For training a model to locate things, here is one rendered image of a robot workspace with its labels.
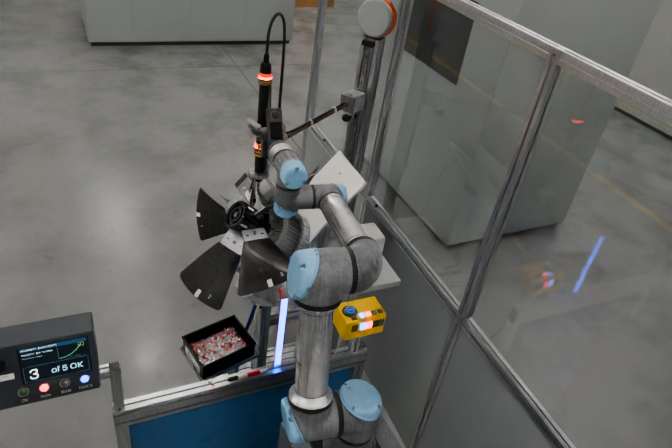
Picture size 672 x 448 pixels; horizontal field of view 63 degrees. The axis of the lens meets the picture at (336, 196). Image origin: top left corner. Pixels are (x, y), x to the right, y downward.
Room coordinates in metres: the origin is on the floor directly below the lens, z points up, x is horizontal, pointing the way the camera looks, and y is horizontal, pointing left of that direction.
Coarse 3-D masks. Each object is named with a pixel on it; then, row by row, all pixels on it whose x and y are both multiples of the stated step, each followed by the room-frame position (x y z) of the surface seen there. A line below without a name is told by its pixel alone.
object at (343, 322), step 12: (360, 300) 1.48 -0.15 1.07; (372, 300) 1.49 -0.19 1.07; (336, 312) 1.42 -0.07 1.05; (360, 312) 1.41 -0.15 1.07; (384, 312) 1.43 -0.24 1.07; (336, 324) 1.41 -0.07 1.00; (348, 324) 1.35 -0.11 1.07; (360, 324) 1.38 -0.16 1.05; (348, 336) 1.36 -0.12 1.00; (360, 336) 1.38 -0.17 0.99
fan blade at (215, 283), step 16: (208, 256) 1.60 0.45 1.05; (224, 256) 1.60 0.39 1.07; (240, 256) 1.61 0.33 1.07; (192, 272) 1.58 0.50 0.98; (208, 272) 1.57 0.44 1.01; (224, 272) 1.57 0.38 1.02; (192, 288) 1.54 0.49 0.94; (208, 288) 1.53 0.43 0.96; (224, 288) 1.53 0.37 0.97; (208, 304) 1.49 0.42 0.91
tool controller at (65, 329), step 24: (0, 336) 0.94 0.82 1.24; (24, 336) 0.95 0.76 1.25; (48, 336) 0.96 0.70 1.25; (72, 336) 0.97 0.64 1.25; (0, 360) 0.88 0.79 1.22; (24, 360) 0.90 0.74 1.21; (48, 360) 0.93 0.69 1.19; (72, 360) 0.95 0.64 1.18; (96, 360) 0.98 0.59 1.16; (0, 384) 0.86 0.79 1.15; (24, 384) 0.88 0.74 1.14; (72, 384) 0.93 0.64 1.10; (96, 384) 0.95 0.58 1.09; (0, 408) 0.84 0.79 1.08
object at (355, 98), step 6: (348, 90) 2.19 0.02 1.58; (354, 90) 2.20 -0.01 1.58; (360, 90) 2.20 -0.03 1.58; (342, 96) 2.14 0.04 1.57; (348, 96) 2.12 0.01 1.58; (354, 96) 2.13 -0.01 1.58; (360, 96) 2.15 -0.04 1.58; (342, 102) 2.13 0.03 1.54; (348, 102) 2.12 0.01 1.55; (354, 102) 2.11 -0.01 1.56; (360, 102) 2.15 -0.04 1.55; (348, 108) 2.12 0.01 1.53; (354, 108) 2.11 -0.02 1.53; (360, 108) 2.16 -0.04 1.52
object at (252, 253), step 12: (252, 240) 1.57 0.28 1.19; (264, 240) 1.59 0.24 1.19; (252, 252) 1.52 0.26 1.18; (264, 252) 1.52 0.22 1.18; (276, 252) 1.53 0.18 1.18; (240, 264) 1.47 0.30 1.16; (252, 264) 1.47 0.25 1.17; (264, 264) 1.47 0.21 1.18; (276, 264) 1.47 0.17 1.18; (288, 264) 1.48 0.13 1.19; (240, 276) 1.42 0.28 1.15; (252, 276) 1.42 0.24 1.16; (264, 276) 1.42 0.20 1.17; (276, 276) 1.42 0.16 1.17; (240, 288) 1.38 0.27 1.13; (252, 288) 1.37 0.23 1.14; (264, 288) 1.37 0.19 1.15
